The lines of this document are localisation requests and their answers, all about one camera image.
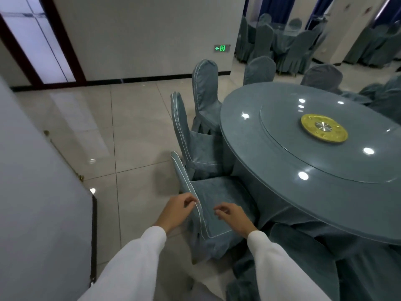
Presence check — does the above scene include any person's right hand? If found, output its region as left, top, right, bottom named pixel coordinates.
left=213, top=202, right=259, bottom=239

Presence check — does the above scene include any person's left hand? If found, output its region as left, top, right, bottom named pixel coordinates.
left=153, top=192, right=198, bottom=235

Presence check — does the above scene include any teal covered chair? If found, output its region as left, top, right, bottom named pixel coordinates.
left=225, top=222, right=341, bottom=301
left=191, top=59, right=223, bottom=135
left=170, top=151, right=261, bottom=264
left=300, top=63, right=344, bottom=93
left=243, top=56, right=277, bottom=86
left=170, top=92, right=235, bottom=181
left=340, top=83, right=386, bottom=106
left=368, top=75, right=401, bottom=125

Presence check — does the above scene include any cluster of teal banquet chairs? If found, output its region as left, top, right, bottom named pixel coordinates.
left=343, top=20, right=401, bottom=69
left=234, top=13, right=328, bottom=75

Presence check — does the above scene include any person's right forearm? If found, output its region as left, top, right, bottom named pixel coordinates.
left=246, top=230, right=332, bottom=301

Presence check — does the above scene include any person's left forearm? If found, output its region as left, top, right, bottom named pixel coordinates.
left=77, top=226, right=168, bottom=301

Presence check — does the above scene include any teal tablecloth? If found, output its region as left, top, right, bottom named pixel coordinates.
left=231, top=159, right=401, bottom=301

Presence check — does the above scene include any round teal table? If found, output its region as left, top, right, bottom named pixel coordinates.
left=219, top=82, right=401, bottom=247

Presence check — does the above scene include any round glass turntable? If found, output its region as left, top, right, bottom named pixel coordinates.
left=259, top=96, right=401, bottom=185

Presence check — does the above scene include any gold turntable hub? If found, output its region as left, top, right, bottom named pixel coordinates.
left=300, top=113, right=349, bottom=144

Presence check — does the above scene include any dark framed glass window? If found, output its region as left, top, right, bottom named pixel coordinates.
left=0, top=0, right=87, bottom=87

